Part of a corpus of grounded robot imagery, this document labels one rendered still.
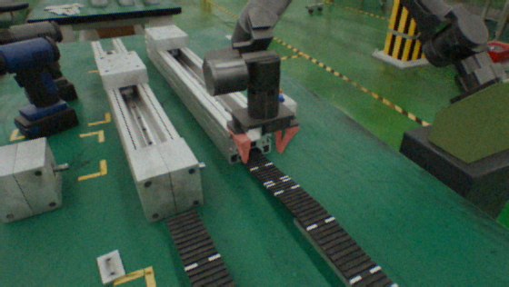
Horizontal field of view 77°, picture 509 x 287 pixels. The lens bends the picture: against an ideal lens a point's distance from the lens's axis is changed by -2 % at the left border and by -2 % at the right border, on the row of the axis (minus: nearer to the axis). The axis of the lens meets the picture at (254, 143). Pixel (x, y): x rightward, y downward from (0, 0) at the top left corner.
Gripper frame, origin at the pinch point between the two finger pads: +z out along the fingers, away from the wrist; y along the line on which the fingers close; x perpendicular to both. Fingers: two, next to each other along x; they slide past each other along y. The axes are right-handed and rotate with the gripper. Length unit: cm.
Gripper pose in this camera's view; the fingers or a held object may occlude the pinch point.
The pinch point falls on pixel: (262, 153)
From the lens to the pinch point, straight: 64.6
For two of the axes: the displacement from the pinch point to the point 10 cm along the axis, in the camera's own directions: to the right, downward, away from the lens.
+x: 4.5, 4.9, -7.5
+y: -8.9, 2.4, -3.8
